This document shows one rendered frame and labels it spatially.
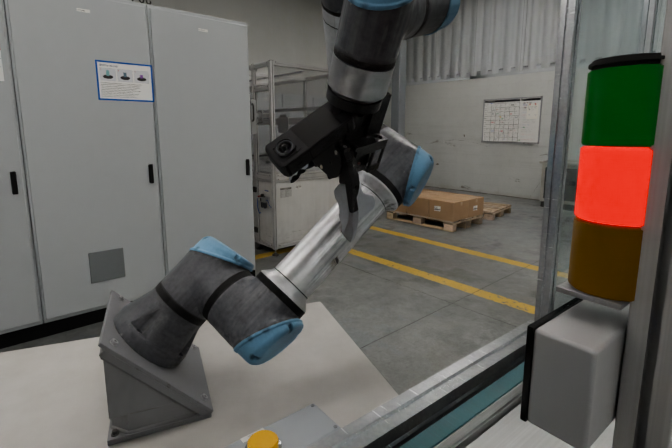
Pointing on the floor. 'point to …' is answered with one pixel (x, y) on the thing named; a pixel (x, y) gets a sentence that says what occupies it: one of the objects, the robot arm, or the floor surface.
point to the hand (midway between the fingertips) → (315, 212)
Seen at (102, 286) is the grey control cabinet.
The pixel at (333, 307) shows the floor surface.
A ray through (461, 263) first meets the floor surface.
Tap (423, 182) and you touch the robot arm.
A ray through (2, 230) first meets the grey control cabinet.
